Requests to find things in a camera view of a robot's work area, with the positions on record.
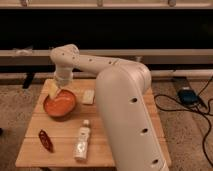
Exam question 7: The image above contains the white plastic bottle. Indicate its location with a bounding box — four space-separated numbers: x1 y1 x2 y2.
74 120 91 161

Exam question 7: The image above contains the blue power adapter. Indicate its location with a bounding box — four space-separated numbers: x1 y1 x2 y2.
178 87 198 105

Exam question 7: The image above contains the orange ceramic bowl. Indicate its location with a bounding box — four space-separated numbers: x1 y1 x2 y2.
43 90 77 117

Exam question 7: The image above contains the red chili pepper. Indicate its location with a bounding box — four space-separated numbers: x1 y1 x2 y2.
39 130 53 152

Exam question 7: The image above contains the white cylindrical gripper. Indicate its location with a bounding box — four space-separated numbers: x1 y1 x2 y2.
49 66 73 99

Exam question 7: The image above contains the white sponge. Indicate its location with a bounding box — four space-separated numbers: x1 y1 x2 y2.
82 90 95 105

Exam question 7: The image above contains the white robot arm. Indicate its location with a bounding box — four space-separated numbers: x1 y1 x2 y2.
50 44 169 171

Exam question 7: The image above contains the black cable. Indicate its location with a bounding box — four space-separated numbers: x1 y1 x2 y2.
153 75 213 168

